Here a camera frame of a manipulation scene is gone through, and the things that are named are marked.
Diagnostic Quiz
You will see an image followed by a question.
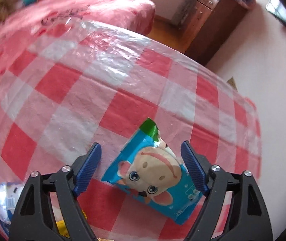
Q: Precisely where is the blue puppy wipes pack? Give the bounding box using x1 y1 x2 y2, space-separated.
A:
102 118 203 225

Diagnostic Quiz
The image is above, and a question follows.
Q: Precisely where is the yellow snack bag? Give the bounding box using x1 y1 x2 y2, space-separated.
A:
56 214 70 238

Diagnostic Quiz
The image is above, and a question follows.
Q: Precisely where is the red white checkered tablecloth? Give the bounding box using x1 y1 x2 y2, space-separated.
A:
0 18 261 240

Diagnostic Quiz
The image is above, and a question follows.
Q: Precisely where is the brown wooden cabinet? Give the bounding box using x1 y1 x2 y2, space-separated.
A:
178 0 248 66

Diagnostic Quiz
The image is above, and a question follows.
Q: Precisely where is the pink love you bedspread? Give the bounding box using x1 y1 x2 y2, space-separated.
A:
0 0 156 41

